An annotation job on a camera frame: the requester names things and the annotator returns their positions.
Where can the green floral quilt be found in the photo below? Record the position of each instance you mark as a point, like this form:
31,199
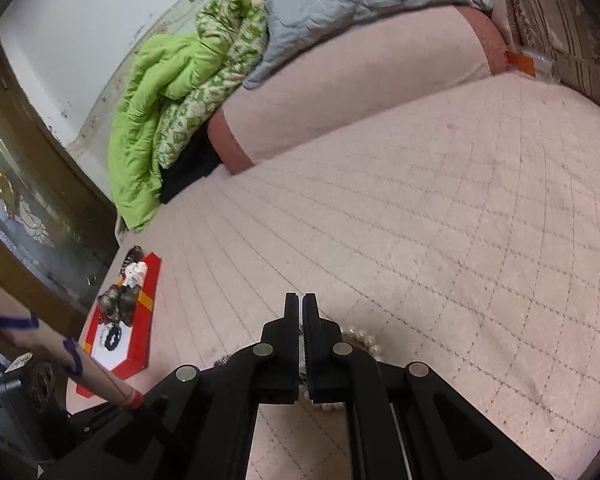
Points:
180,85

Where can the striped floral cushion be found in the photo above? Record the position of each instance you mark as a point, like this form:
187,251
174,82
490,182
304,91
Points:
570,25

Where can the red and white jewelry tray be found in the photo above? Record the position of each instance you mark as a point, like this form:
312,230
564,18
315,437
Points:
140,330

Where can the plastic bottle with orange label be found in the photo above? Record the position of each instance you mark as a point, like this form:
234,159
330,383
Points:
522,64

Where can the dark furry hair accessory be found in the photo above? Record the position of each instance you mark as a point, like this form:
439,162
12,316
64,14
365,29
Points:
119,304

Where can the white fluffy scrunchie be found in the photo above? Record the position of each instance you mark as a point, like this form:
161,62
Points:
135,272

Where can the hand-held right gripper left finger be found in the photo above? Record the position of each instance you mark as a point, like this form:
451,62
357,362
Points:
290,340

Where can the wooden door with glass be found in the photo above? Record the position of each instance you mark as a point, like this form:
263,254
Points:
25,200

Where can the grey-blue quilted blanket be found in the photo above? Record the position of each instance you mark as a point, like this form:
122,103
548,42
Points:
340,5

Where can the beige tube with purple marks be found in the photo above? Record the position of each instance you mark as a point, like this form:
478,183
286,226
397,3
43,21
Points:
40,335

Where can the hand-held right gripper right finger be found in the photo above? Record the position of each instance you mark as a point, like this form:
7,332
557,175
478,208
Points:
312,340

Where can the pink bolster pillow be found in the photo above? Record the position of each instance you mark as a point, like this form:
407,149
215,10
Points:
355,85

